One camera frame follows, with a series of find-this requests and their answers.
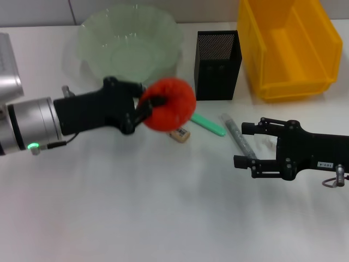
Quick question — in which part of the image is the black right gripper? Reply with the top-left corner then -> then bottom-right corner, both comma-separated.
233,117 -> 349,181

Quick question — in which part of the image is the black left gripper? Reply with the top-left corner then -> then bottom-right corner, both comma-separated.
53,77 -> 168,135

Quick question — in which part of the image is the red-orange plush orange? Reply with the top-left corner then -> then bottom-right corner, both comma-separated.
139,78 -> 197,133

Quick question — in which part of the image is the green toothbrush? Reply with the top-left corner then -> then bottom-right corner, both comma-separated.
190,113 -> 227,138

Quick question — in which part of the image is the beige eraser with barcode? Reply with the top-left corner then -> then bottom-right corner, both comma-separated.
169,127 -> 191,143

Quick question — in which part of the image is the translucent green fruit bowl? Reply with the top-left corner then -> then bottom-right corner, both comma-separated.
77,7 -> 184,86

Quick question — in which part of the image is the black mesh pen holder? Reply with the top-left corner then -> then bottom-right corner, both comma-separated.
194,29 -> 243,102

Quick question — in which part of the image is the grey glitter marker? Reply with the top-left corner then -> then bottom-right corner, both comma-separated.
220,113 -> 258,160

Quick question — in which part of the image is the yellow plastic bin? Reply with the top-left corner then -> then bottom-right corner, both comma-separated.
236,0 -> 344,104

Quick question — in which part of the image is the left gripper cable with connector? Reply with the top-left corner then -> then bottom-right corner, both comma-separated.
46,85 -> 77,150

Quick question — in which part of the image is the gripper cable with connector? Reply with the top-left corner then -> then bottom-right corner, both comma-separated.
46,85 -> 77,150
321,163 -> 349,189

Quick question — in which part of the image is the right gripper cable with connector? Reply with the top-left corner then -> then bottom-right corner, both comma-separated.
321,163 -> 349,189

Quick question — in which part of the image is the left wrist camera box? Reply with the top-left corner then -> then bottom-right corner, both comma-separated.
0,32 -> 25,99

